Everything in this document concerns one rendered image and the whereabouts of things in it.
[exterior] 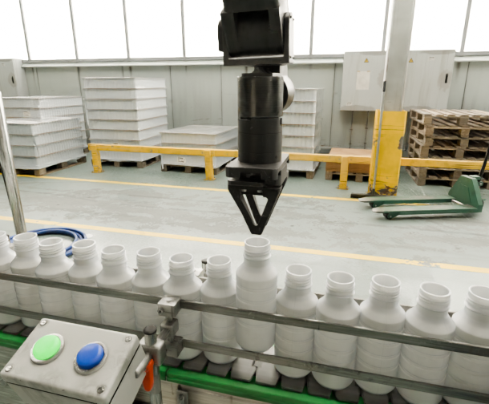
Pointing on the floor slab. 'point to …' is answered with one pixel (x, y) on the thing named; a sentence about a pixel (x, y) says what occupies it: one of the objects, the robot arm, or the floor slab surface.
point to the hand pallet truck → (470, 203)
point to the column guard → (387, 151)
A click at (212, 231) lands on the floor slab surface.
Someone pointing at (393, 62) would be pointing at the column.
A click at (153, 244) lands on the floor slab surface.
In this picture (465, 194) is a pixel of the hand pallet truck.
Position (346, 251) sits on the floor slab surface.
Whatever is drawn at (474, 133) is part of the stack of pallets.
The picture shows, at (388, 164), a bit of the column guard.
